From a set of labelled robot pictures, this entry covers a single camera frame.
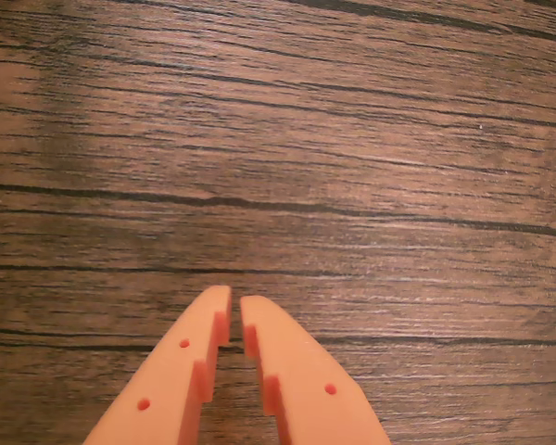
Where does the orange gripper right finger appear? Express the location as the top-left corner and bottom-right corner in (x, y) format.
(239, 295), (391, 445)

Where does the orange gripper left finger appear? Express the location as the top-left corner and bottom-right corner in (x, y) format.
(82, 285), (234, 445)

